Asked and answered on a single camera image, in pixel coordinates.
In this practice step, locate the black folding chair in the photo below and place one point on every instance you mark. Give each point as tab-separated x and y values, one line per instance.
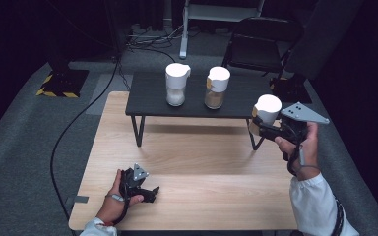
259	46

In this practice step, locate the grey tape strip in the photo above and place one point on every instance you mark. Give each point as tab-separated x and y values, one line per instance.
81	199

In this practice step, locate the person's right hand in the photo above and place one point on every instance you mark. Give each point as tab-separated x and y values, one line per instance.
306	154

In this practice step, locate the white metal stand frame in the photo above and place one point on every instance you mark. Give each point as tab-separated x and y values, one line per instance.
183	39

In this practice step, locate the black base with hazard stripes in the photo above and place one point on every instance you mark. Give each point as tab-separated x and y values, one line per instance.
66	83
295	93

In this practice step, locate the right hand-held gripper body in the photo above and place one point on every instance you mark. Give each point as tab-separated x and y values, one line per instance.
295	129

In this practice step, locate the white-lid jar of brown powder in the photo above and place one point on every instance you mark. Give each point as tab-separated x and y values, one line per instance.
218	82

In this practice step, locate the white pitcher cup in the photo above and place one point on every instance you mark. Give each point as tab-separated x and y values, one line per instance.
177	78

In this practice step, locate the person's left hand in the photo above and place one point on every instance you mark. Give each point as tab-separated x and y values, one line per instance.
111	206

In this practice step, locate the grey curtain panel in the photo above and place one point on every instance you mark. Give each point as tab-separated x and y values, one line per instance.
321	36

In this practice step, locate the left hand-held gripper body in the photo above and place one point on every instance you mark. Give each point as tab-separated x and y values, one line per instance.
133	180

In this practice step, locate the white-lid jar of tan powder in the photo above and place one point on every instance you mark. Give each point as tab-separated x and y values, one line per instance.
269	106

